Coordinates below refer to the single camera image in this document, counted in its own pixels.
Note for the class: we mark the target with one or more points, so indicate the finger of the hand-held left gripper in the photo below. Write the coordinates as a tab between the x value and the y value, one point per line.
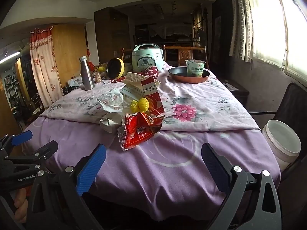
46	149
22	137

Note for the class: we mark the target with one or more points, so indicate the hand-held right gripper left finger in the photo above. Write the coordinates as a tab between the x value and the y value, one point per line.
91	170

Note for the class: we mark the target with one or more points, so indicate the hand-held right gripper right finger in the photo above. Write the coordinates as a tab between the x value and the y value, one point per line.
215	170

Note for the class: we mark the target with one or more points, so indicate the red snack packet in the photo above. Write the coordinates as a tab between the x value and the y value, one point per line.
136	131

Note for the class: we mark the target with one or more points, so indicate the yellow plastic wrapper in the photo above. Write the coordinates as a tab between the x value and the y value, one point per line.
141	104

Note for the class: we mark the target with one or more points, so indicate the red white carton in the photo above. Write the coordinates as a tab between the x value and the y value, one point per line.
151	95

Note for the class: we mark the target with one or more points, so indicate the person's left hand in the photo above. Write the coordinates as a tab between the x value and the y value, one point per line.
20	203

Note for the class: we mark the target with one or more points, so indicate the purple blanket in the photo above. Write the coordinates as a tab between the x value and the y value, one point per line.
168	172

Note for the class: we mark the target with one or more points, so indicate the dark display cabinet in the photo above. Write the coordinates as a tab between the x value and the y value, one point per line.
26	76

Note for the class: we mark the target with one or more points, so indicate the white plastic bucket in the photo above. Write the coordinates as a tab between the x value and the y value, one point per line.
280	143

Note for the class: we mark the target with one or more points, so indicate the red floral curtain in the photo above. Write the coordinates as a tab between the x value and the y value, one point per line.
45	71

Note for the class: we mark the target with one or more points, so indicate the white plastic bag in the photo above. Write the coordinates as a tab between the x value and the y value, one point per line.
74	82

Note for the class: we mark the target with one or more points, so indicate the floral cloth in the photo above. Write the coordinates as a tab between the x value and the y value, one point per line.
203	95

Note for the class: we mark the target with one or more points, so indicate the dark wooden side table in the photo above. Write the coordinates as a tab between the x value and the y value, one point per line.
236	91

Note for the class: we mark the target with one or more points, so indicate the fluorescent tube light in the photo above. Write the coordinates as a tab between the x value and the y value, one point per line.
9	57

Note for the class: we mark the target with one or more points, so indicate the steel bottle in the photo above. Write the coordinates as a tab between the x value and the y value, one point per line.
86	76

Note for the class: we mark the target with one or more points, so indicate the small glass jar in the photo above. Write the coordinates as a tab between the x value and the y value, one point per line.
97	77

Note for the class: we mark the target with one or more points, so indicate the plywood panel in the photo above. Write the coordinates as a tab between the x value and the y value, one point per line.
69	52

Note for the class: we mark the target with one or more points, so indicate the black chair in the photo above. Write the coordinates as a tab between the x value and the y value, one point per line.
295	105

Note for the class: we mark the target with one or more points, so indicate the green instant noodle cup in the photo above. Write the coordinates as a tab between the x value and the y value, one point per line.
195	69

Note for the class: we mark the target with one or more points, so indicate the copper frying pan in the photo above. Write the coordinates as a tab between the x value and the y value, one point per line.
177	73

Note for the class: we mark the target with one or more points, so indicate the yellow round appliance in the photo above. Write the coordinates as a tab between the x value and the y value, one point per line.
114	68

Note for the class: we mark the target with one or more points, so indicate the red patterned ball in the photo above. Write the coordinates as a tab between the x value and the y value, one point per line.
151	71

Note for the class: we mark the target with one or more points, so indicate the carved wooden chair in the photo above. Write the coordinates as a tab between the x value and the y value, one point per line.
184	52

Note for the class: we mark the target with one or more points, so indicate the mint rice cooker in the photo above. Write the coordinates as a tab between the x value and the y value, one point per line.
146	60

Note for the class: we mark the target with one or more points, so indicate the dark wooden cabinet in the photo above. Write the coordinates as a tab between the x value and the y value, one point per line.
221	40

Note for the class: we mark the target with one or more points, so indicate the brown wooden wardrobe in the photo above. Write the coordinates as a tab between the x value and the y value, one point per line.
110	36

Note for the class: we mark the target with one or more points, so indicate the standing fan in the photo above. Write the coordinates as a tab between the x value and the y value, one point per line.
198	34

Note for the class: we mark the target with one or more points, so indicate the patterned window curtain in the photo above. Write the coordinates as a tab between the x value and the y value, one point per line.
241	28

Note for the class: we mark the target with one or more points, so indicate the window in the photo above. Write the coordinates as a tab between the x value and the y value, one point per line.
271	28

